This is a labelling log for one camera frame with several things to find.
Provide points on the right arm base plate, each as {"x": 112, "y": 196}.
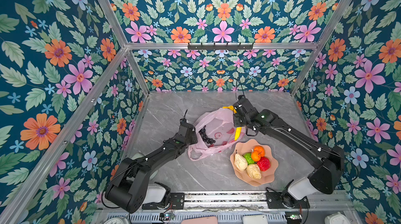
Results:
{"x": 278, "y": 200}

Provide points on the green fake custard apple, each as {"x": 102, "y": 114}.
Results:
{"x": 248, "y": 158}

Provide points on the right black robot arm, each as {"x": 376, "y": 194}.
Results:
{"x": 328, "y": 163}

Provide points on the black hook rail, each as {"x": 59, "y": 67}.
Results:
{"x": 220, "y": 46}

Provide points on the pale round fake fruit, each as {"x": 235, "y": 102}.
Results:
{"x": 240, "y": 162}

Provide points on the pink flower-shaped plate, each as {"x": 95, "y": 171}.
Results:
{"x": 267, "y": 176}

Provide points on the white clock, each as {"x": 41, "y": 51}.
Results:
{"x": 117, "y": 220}

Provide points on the orange fake fruit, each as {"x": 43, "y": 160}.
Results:
{"x": 260, "y": 150}
{"x": 255, "y": 156}

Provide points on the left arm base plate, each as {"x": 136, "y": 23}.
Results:
{"x": 171, "y": 201}

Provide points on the beige fake potato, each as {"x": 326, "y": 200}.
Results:
{"x": 254, "y": 171}

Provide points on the pink plastic bag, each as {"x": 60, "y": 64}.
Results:
{"x": 220, "y": 127}

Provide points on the green rectangular container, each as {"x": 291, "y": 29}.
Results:
{"x": 137, "y": 156}

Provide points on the white box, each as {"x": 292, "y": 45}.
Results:
{"x": 255, "y": 219}

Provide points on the red fake fruit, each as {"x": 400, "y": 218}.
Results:
{"x": 264, "y": 164}

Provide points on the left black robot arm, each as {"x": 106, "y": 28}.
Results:
{"x": 129, "y": 186}

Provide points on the dark purple fake grapes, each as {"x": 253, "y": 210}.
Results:
{"x": 205, "y": 138}

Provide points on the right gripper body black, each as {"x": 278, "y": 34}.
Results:
{"x": 238, "y": 122}

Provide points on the yellow fake banana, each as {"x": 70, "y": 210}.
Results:
{"x": 237, "y": 131}

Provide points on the white round device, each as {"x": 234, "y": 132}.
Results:
{"x": 336, "y": 218}

